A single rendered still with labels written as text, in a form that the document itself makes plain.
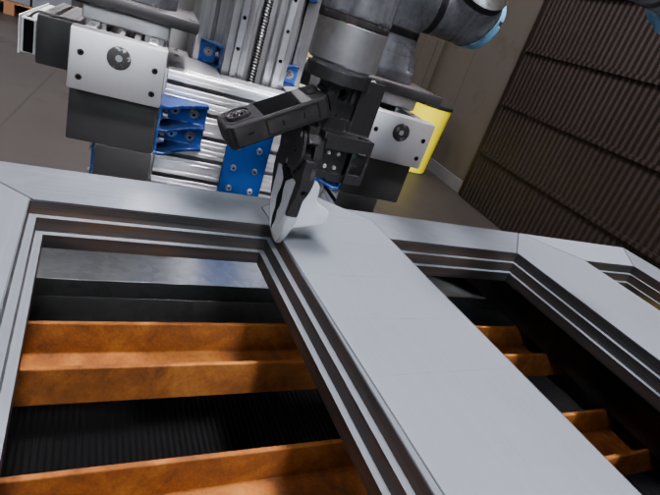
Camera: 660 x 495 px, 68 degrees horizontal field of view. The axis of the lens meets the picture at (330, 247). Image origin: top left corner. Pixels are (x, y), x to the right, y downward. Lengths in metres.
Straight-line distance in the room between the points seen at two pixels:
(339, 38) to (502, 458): 0.40
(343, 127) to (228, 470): 0.37
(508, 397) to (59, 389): 0.45
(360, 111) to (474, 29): 0.62
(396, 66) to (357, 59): 0.55
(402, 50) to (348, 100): 0.53
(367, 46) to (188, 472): 0.44
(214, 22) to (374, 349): 0.89
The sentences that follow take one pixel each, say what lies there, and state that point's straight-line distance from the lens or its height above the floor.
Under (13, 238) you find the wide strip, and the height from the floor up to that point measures 0.86.
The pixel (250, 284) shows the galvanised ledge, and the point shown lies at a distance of 0.85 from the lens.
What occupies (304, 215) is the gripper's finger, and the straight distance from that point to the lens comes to 0.57.
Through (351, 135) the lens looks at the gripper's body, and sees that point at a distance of 0.56.
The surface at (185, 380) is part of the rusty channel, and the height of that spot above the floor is 0.70.
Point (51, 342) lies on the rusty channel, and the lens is 0.65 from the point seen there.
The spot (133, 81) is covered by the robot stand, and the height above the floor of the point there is 0.94.
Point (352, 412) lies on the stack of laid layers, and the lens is 0.43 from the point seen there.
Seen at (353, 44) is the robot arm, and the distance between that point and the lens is 0.51.
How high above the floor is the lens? 1.11
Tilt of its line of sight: 24 degrees down
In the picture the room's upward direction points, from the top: 19 degrees clockwise
